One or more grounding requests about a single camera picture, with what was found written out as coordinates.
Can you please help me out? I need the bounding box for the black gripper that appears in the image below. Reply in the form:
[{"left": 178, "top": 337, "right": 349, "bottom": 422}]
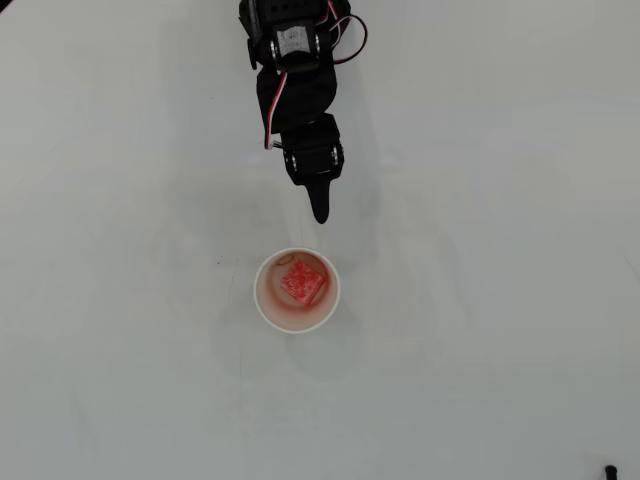
[{"left": 255, "top": 63, "right": 347, "bottom": 226}]

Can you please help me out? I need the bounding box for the red cube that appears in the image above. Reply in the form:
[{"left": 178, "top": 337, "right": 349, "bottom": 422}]
[{"left": 279, "top": 258, "right": 328, "bottom": 306}]

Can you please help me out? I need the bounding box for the white paper cup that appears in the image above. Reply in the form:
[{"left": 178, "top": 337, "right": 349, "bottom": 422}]
[{"left": 253, "top": 245, "right": 343, "bottom": 334}]

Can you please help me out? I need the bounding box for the red white black servo cable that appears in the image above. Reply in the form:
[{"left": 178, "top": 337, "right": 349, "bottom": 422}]
[{"left": 263, "top": 69, "right": 289, "bottom": 151}]

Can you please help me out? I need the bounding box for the red white black looped cable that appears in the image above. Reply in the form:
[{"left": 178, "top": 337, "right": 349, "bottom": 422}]
[{"left": 319, "top": 2, "right": 369, "bottom": 65}]

